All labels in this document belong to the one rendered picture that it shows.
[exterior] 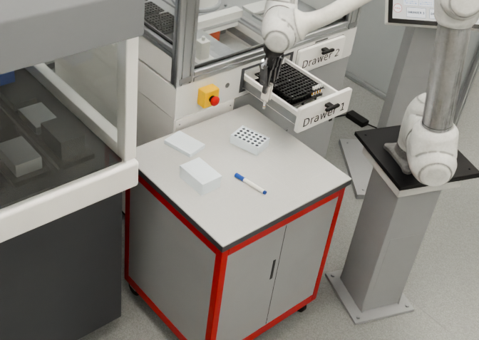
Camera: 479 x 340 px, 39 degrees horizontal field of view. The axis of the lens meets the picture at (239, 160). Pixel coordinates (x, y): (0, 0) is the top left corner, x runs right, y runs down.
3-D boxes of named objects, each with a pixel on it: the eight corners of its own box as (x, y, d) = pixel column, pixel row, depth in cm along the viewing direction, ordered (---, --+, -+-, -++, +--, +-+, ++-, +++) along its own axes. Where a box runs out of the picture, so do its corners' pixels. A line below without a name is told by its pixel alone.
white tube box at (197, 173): (220, 187, 239) (222, 175, 236) (201, 196, 234) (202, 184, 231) (197, 168, 246) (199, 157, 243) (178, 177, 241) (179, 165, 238)
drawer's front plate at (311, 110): (347, 111, 276) (353, 88, 269) (296, 133, 260) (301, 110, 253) (343, 109, 277) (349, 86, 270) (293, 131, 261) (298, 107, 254)
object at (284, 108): (341, 107, 275) (345, 95, 272) (296, 127, 261) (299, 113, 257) (274, 63, 298) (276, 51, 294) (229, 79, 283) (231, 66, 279)
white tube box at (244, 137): (268, 145, 262) (269, 137, 259) (256, 155, 256) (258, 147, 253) (241, 132, 266) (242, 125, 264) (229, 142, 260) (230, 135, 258)
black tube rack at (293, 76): (321, 100, 277) (323, 86, 273) (290, 112, 267) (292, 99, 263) (283, 75, 290) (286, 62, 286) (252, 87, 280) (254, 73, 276)
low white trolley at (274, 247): (315, 312, 297) (352, 178, 251) (204, 387, 262) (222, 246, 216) (229, 235, 330) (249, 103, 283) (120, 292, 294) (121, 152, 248)
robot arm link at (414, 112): (435, 136, 265) (452, 88, 252) (443, 164, 251) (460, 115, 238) (394, 130, 266) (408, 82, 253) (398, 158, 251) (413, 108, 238)
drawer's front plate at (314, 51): (341, 58, 312) (346, 35, 305) (296, 74, 295) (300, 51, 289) (338, 55, 313) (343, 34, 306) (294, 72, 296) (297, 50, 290)
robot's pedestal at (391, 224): (413, 311, 304) (467, 179, 258) (354, 325, 294) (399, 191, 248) (380, 263, 326) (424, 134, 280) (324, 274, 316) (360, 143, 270)
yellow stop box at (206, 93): (219, 104, 266) (221, 88, 262) (204, 110, 262) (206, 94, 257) (211, 98, 269) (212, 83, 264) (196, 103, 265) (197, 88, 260)
